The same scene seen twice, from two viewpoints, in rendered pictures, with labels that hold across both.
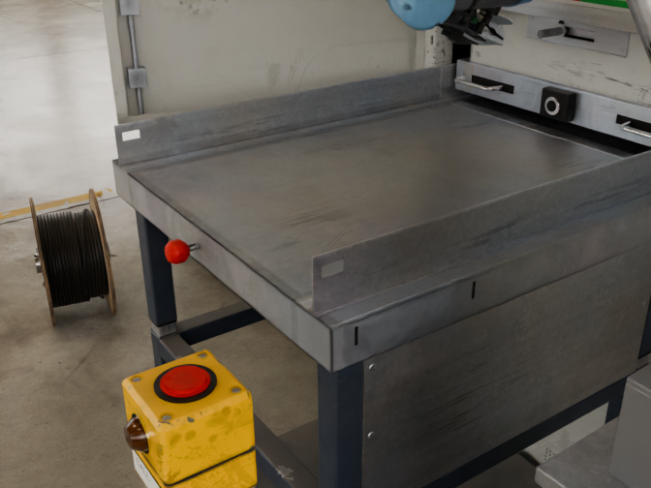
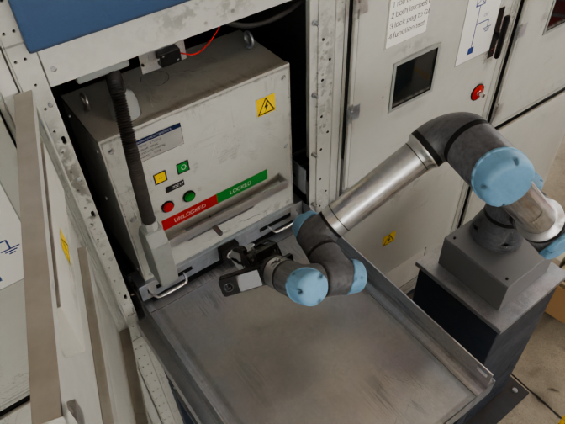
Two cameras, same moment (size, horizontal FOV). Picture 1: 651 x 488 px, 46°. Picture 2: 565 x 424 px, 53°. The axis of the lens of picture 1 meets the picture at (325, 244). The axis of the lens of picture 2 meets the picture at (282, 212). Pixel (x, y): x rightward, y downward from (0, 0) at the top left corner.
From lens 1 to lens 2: 1.57 m
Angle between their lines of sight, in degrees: 72
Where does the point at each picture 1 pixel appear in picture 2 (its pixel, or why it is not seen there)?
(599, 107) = (249, 234)
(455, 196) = (340, 322)
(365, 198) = (348, 367)
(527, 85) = (201, 258)
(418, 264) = (442, 342)
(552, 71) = (211, 241)
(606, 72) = (244, 218)
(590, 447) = (485, 313)
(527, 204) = (394, 289)
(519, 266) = not seen: hidden behind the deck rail
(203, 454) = not seen: outside the picture
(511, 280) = not seen: hidden behind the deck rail
